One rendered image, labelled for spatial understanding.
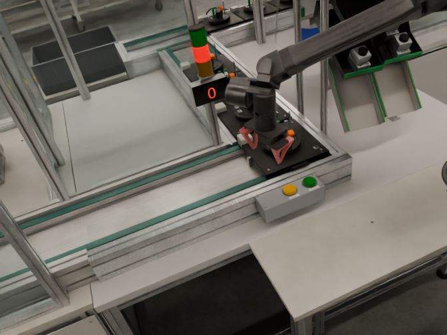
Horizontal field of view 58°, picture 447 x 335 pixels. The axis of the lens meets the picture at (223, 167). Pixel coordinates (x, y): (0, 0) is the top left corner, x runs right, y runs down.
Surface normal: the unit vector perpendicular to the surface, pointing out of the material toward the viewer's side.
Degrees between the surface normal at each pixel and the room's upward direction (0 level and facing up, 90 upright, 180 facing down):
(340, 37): 51
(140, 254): 90
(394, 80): 45
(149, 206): 0
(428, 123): 0
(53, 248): 0
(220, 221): 90
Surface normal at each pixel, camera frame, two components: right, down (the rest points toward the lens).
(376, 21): -0.40, 0.00
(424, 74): 0.37, 0.55
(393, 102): 0.04, -0.11
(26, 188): -0.15, -0.76
